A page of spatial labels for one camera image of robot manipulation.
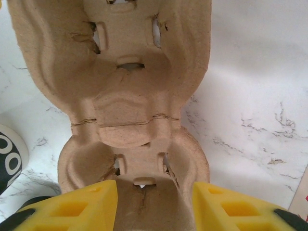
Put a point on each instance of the brown pulp cup carrier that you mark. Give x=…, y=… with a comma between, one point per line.
x=132, y=108

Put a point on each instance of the red printed paper bag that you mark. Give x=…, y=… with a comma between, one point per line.
x=302, y=199

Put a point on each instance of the stack of paper cups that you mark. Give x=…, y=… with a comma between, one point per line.
x=12, y=156

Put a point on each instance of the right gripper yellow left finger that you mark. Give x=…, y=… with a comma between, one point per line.
x=72, y=211

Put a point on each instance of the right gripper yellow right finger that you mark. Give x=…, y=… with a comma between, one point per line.
x=240, y=211

